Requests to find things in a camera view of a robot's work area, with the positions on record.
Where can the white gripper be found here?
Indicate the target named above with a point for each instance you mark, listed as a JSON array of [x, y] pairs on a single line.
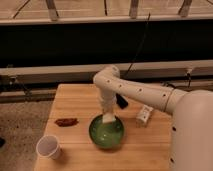
[[107, 101]]

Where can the white sponge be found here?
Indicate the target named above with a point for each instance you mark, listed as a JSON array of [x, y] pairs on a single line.
[[108, 118]]

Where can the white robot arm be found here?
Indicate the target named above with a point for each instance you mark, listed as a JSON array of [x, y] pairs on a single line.
[[192, 116]]

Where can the green ceramic bowl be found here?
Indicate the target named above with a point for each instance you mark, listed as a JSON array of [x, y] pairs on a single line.
[[106, 135]]

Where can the black rectangular object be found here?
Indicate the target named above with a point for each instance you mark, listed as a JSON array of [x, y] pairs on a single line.
[[121, 102]]

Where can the white small carton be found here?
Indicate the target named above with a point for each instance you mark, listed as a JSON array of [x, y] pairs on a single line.
[[144, 115]]

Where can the brown red food piece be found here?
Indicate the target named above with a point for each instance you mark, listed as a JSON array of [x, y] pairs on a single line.
[[65, 122]]

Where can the wooden table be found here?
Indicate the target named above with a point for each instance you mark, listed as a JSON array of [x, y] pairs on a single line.
[[142, 149]]

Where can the white paper cup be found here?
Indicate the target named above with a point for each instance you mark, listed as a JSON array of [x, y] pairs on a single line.
[[48, 146]]

